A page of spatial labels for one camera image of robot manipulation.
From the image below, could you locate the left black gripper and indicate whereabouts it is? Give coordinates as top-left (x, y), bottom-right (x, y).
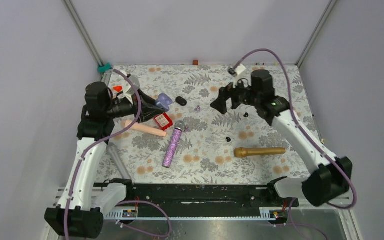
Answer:
top-left (106, 88), bottom-right (166, 123)

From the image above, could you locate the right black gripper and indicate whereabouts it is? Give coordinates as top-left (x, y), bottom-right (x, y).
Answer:
top-left (210, 73), bottom-right (261, 115)

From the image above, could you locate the lavender earbud charging case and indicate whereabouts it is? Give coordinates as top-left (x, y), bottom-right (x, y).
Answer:
top-left (155, 93), bottom-right (173, 112)

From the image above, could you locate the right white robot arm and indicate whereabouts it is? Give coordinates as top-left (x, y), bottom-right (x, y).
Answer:
top-left (210, 69), bottom-right (353, 207)

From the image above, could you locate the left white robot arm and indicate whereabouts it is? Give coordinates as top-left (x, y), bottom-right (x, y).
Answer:
top-left (44, 80), bottom-right (165, 240)

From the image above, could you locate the black oval earbud case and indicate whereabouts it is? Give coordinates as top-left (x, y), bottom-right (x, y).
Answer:
top-left (175, 96), bottom-right (188, 107)

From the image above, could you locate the red toy block tray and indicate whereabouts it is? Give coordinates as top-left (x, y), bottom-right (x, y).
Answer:
top-left (153, 113), bottom-right (174, 131)

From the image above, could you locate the peach pink microphone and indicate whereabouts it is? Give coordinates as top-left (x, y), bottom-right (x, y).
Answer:
top-left (130, 123), bottom-right (167, 137)

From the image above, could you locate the red triangular block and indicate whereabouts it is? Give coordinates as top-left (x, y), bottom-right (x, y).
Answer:
top-left (113, 85), bottom-right (123, 93)

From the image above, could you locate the purple glitter microphone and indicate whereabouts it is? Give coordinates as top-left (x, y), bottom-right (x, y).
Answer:
top-left (162, 120), bottom-right (186, 169)

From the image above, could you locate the floral table mat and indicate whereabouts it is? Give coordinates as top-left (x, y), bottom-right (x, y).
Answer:
top-left (111, 65), bottom-right (309, 185)

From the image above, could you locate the gold microphone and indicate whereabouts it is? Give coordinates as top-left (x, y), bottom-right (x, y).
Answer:
top-left (233, 147), bottom-right (286, 158)

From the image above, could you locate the teal clamp block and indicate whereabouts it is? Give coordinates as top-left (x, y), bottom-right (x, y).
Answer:
top-left (97, 62), bottom-right (112, 74)

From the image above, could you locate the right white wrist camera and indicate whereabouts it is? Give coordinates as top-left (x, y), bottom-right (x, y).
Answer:
top-left (228, 64), bottom-right (247, 88)

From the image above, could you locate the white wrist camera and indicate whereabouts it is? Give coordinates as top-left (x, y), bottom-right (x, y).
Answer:
top-left (228, 64), bottom-right (247, 88)
top-left (117, 74), bottom-right (141, 105)

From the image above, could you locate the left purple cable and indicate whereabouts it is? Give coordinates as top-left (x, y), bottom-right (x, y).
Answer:
top-left (62, 68), bottom-right (175, 240)

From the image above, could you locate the purple cable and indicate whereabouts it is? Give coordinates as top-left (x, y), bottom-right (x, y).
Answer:
top-left (233, 48), bottom-right (359, 240)
top-left (62, 68), bottom-right (175, 240)

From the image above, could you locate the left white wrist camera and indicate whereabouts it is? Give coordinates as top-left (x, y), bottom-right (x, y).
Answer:
top-left (117, 74), bottom-right (141, 105)

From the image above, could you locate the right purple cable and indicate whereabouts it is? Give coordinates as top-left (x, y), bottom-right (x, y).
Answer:
top-left (233, 48), bottom-right (359, 240)

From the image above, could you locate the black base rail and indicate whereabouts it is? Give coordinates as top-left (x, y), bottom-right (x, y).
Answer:
top-left (104, 180), bottom-right (301, 221)

